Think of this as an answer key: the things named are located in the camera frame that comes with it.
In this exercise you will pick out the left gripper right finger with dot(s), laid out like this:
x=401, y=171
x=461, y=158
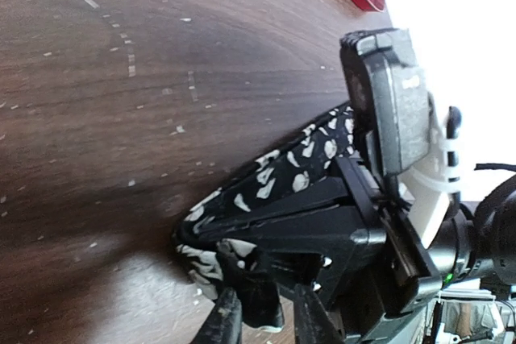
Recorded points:
x=311, y=323

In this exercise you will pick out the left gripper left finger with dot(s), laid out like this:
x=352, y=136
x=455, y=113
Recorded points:
x=224, y=322

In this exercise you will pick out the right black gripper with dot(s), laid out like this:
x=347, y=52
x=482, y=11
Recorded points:
x=365, y=256

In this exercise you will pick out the black white floral tie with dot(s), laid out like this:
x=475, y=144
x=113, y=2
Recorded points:
x=280, y=173

